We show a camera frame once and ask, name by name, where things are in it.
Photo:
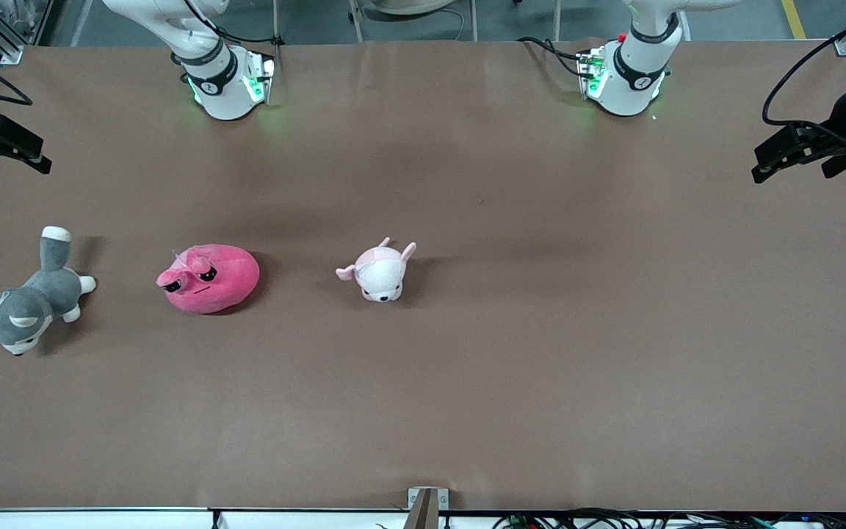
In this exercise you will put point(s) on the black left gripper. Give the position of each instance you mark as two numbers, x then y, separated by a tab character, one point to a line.
844	117

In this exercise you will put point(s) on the hot pink round plush toy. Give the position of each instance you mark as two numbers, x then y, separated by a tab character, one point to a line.
225	283

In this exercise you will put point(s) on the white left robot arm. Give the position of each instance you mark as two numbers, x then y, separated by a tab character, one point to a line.
636	81

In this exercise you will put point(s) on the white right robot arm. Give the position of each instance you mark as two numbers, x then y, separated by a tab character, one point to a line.
225	95

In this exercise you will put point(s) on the grey husky plush toy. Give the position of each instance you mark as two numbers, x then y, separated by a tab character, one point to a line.
34	297

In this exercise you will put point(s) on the grey metal leg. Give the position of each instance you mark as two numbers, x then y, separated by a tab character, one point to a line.
557	20
277	22
357	20
474	20

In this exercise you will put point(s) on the pale pink dog plush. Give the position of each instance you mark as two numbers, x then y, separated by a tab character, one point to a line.
379	275

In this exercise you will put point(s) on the white round object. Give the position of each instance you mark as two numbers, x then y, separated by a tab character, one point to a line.
412	6

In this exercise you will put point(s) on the brown table cover sheet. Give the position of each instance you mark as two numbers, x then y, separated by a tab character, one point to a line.
467	404

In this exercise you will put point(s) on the metal bracket at table edge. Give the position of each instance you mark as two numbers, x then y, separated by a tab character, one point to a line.
427	507

